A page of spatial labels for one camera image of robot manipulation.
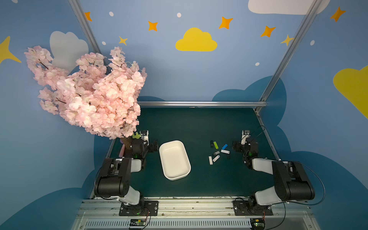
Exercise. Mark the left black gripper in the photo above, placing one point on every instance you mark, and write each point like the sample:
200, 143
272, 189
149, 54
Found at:
151, 146

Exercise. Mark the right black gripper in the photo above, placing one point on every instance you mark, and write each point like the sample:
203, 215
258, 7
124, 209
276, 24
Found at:
238, 145

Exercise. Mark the white rectangular usb drive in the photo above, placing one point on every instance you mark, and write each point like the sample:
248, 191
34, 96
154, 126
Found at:
225, 151

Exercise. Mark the white purple usb drive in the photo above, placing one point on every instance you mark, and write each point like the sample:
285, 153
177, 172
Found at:
216, 158

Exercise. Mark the green usb flash drive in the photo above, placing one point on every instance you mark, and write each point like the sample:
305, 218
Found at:
215, 145

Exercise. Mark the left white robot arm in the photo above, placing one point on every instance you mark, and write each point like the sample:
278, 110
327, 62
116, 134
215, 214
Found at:
113, 179

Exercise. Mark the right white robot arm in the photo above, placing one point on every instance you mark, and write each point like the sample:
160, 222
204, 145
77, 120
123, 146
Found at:
291, 183

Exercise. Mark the white oval storage box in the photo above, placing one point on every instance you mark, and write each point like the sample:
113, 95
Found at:
174, 159

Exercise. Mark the green toy rake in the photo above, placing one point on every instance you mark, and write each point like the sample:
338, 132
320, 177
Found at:
136, 135

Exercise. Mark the pink cherry blossom tree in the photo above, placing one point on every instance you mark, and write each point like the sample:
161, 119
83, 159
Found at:
103, 99

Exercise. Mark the left green circuit board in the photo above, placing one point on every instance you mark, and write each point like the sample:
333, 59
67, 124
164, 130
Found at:
140, 223

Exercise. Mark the green circuit board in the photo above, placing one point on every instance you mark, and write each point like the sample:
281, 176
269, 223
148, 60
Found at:
140, 223
257, 224

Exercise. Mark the right green circuit board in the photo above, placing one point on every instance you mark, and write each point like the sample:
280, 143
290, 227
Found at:
257, 224

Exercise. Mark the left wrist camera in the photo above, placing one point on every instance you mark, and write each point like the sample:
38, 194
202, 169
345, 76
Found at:
145, 136

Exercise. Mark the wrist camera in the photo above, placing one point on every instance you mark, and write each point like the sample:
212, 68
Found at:
145, 136
244, 136

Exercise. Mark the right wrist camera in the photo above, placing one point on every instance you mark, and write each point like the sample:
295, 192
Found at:
244, 136

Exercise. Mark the pink toy handle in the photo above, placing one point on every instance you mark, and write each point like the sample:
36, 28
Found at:
122, 151

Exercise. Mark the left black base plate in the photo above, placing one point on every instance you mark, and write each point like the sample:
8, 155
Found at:
145, 207

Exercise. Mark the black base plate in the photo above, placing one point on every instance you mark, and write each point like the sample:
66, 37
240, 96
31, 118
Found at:
145, 207
250, 208

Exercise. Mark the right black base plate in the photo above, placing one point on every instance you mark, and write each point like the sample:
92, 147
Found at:
250, 208

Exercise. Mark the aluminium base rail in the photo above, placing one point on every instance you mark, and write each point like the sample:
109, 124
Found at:
192, 213

